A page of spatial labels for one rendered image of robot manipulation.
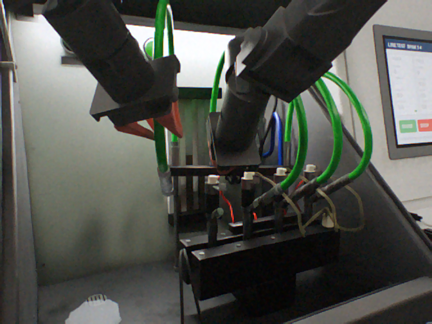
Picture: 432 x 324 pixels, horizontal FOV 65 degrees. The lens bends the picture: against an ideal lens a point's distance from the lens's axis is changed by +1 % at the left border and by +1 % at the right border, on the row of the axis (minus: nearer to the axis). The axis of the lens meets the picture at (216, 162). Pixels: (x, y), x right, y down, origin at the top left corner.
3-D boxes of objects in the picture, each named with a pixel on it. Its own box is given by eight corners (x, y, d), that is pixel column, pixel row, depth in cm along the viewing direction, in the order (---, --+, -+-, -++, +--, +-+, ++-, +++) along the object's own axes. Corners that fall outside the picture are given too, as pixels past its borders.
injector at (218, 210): (214, 296, 64) (214, 187, 60) (202, 283, 68) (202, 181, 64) (227, 292, 65) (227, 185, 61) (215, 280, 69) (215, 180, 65)
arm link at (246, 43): (263, 38, 35) (323, 74, 38) (258, -21, 41) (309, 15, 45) (203, 107, 43) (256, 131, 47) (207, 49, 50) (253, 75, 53)
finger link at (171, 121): (151, 123, 48) (114, 74, 41) (198, 112, 46) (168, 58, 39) (145, 162, 45) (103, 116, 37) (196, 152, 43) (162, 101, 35)
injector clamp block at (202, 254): (200, 337, 62) (199, 258, 59) (180, 308, 70) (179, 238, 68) (337, 290, 77) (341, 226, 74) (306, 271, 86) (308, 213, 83)
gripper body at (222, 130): (245, 119, 56) (256, 85, 50) (258, 171, 50) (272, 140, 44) (206, 119, 54) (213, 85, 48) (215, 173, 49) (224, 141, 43)
